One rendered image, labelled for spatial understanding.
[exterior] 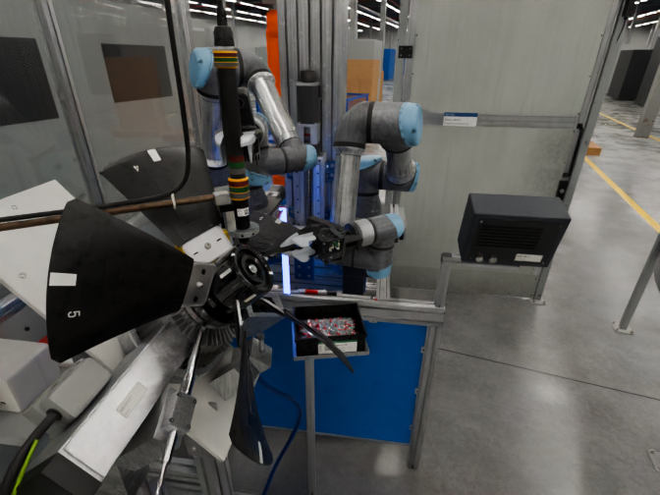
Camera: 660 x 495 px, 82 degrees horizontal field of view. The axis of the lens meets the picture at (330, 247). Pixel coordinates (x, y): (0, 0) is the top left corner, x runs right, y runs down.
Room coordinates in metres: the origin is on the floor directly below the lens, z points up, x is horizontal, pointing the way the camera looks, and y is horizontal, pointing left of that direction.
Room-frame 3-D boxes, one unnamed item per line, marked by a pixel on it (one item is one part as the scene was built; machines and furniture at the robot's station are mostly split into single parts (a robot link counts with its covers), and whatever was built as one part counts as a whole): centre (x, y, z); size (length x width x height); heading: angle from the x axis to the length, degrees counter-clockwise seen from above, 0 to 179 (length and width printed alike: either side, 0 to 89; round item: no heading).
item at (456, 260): (1.06, -0.48, 1.04); 0.24 x 0.03 x 0.03; 82
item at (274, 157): (1.07, 0.20, 1.34); 0.11 x 0.08 x 0.11; 121
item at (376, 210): (1.49, -0.14, 1.09); 0.15 x 0.15 x 0.10
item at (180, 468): (0.68, 0.43, 0.56); 0.19 x 0.04 x 0.04; 82
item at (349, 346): (0.96, 0.00, 0.85); 0.22 x 0.17 x 0.07; 97
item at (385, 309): (1.13, 0.05, 0.82); 0.90 x 0.04 x 0.08; 82
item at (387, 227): (1.00, -0.15, 1.17); 0.11 x 0.08 x 0.09; 119
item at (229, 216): (0.78, 0.21, 1.31); 0.09 x 0.07 x 0.10; 117
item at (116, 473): (0.60, 0.56, 0.73); 0.15 x 0.09 x 0.22; 82
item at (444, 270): (1.07, -0.38, 0.96); 0.03 x 0.03 x 0.20; 82
